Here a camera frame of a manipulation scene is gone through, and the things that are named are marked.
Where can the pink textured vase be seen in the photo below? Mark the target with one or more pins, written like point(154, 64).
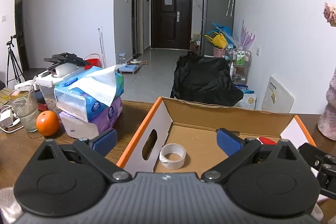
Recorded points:
point(327, 121)

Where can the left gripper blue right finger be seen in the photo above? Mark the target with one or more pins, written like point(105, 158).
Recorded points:
point(228, 142)

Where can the clear drinking glass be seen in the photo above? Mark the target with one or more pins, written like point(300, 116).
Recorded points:
point(25, 106)

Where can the purple tissue pack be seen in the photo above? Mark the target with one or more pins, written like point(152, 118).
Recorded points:
point(76, 128)

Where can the yellow bag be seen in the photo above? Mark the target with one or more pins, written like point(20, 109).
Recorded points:
point(218, 41)

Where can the orange fruit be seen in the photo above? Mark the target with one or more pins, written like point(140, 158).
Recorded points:
point(47, 123)

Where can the wire storage cart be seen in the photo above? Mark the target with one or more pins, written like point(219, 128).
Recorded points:
point(239, 62)

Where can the clear plastic food container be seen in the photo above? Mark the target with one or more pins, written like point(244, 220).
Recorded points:
point(48, 80)

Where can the white tape roll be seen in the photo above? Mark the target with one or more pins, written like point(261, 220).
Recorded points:
point(172, 156)

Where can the blue pet feeder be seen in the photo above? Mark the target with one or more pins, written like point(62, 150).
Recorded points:
point(130, 66)

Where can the orange cardboard box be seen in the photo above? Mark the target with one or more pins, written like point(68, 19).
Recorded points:
point(194, 126)

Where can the white flat board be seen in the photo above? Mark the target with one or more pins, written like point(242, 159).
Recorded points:
point(277, 99)

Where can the red lint brush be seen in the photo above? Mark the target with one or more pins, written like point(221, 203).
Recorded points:
point(267, 141)

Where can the black camera tripod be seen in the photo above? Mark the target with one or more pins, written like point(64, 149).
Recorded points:
point(18, 73)

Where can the black bag on chair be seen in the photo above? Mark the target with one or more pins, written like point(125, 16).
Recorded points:
point(204, 80)

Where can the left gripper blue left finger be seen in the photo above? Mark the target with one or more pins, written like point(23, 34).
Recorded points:
point(105, 142)

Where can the grey refrigerator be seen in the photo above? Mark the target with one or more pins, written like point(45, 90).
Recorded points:
point(213, 11)

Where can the dark brown entrance door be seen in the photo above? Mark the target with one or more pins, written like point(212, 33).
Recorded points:
point(171, 22)

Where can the red plastic bucket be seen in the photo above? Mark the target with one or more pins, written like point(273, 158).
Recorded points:
point(94, 60)

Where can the blue tissue pack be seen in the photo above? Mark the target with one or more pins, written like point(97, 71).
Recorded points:
point(87, 94)

